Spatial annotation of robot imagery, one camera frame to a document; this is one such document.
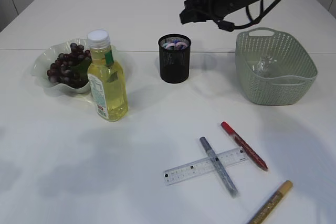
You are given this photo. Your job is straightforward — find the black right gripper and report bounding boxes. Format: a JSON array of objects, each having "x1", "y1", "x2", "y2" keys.
[{"x1": 179, "y1": 0, "x2": 223, "y2": 24}]

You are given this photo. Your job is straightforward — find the blue scissors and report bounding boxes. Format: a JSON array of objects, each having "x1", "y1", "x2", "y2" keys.
[{"x1": 176, "y1": 41, "x2": 188, "y2": 50}]

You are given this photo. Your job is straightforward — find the clear plastic sheet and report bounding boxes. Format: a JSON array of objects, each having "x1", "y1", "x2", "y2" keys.
[{"x1": 252, "y1": 55, "x2": 277, "y2": 78}]

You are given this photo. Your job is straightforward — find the pink scissors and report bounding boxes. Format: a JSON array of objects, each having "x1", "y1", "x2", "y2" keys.
[{"x1": 162, "y1": 42, "x2": 178, "y2": 50}]

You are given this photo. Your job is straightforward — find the yellow tea bottle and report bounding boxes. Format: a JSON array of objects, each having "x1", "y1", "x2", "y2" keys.
[{"x1": 87, "y1": 29, "x2": 128, "y2": 122}]

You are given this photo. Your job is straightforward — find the purple grape bunch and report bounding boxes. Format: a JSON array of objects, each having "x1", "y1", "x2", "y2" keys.
[{"x1": 46, "y1": 42, "x2": 92, "y2": 89}]

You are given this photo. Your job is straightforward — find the black mesh pen holder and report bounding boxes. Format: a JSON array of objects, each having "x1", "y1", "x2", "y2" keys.
[{"x1": 158, "y1": 34, "x2": 191, "y2": 84}]

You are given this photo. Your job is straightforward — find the green plastic basket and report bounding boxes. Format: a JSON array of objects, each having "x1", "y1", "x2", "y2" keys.
[{"x1": 235, "y1": 27, "x2": 318, "y2": 106}]

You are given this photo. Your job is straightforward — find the red marker pen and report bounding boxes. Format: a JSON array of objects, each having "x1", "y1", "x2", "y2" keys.
[{"x1": 221, "y1": 121, "x2": 268, "y2": 171}]

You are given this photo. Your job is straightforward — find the grey marker pen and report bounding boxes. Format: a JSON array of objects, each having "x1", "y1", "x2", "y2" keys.
[{"x1": 200, "y1": 136, "x2": 239, "y2": 198}]

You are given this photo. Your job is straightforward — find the clear plastic ruler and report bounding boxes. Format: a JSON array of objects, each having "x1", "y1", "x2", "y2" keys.
[{"x1": 163, "y1": 147, "x2": 248, "y2": 185}]

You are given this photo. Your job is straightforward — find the green wavy plastic plate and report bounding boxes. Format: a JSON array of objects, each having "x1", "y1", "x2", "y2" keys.
[{"x1": 30, "y1": 39, "x2": 124, "y2": 95}]

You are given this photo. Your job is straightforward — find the gold marker pen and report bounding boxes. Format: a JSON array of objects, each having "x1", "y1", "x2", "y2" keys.
[{"x1": 248, "y1": 180, "x2": 293, "y2": 224}]

